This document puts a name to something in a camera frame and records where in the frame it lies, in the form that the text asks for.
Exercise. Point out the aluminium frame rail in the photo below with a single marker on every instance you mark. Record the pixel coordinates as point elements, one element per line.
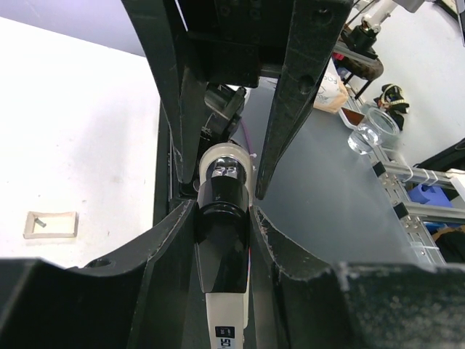
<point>393,178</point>

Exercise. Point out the blue plastic object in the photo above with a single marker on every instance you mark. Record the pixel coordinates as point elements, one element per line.
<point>430,195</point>

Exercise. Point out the small cardboard tray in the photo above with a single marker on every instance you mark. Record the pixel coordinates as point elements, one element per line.
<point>50,225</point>

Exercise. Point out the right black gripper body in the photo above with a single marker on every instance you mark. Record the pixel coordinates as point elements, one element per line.
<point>227,42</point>

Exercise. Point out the clear plastic cup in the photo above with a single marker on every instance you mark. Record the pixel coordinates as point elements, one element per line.
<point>374,129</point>

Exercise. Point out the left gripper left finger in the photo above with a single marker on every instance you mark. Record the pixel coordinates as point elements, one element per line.
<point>133,297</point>

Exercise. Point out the brown paper bag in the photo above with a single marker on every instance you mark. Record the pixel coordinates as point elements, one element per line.
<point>332,93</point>

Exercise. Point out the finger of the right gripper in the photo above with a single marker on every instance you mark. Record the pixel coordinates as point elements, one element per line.
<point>314,30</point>
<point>178,75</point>

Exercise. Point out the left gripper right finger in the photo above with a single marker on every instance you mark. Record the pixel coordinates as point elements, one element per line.
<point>302,302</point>

